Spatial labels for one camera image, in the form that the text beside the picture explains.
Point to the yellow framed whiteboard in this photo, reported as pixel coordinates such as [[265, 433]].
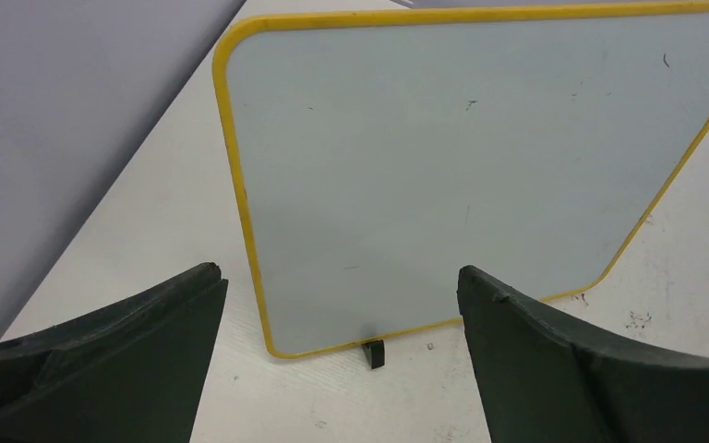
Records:
[[375, 153]]

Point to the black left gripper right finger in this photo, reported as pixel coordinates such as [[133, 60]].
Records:
[[546, 376]]

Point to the black whiteboard stand foot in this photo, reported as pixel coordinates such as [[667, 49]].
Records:
[[375, 353]]

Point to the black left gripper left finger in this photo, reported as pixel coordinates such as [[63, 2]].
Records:
[[132, 371]]

